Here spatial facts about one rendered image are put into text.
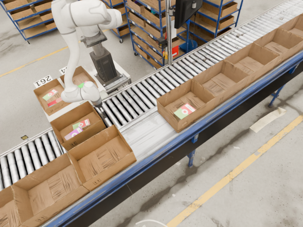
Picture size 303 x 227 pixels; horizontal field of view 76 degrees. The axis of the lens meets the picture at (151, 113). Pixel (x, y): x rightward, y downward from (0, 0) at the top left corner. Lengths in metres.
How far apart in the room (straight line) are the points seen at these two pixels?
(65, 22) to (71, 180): 1.08
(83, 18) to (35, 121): 2.39
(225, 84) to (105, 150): 1.25
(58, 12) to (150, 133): 1.05
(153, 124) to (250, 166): 1.37
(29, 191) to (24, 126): 1.89
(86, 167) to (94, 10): 1.09
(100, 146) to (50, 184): 0.45
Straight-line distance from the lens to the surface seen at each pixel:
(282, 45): 2.61
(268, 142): 2.81
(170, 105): 1.76
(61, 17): 1.38
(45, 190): 1.69
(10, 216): 1.78
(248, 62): 2.28
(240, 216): 2.38
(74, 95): 1.60
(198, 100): 1.81
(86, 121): 1.99
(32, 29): 5.54
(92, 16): 1.32
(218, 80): 2.01
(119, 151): 1.58
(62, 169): 1.69
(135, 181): 1.75
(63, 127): 2.06
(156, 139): 1.58
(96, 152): 1.64
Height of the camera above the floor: 2.26
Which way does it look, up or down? 53 degrees down
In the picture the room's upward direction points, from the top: 10 degrees counter-clockwise
